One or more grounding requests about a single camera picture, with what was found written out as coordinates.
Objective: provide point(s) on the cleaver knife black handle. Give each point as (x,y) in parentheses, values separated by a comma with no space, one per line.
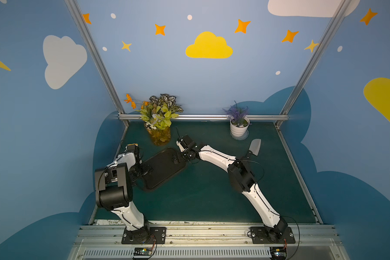
(254,149)

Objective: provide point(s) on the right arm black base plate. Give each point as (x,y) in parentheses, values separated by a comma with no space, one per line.
(263,235)

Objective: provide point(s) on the lavender plant in white pot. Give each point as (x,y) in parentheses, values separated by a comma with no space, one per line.
(239,122)

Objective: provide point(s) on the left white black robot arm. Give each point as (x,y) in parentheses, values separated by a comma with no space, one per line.
(114,193)

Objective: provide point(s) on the aluminium front rail platform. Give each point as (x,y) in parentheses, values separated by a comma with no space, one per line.
(206,241)

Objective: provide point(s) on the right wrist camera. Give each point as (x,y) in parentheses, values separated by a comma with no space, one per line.
(185,143)

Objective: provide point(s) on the black cutting board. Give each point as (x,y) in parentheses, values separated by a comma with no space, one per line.
(163,169)

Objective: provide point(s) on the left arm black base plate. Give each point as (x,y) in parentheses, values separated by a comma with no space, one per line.
(157,234)

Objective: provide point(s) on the right small circuit board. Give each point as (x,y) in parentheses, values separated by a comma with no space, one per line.
(278,253)

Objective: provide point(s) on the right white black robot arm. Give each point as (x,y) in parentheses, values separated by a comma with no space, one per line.
(242,179)

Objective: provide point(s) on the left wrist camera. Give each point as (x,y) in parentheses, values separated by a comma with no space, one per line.
(133,148)

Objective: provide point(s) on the small circuit board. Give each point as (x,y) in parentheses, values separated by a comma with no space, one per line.
(142,252)
(278,253)

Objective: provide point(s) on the aluminium frame back rail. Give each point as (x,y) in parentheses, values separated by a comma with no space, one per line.
(211,117)

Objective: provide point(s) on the green plant in amber vase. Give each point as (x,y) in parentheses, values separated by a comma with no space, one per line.
(157,114)

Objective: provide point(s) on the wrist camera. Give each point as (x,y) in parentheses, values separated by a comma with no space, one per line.
(185,143)
(133,148)

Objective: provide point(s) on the left small circuit board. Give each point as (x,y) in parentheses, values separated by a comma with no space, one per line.
(142,252)

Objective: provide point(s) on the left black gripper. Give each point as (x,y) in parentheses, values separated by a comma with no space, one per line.
(140,172)

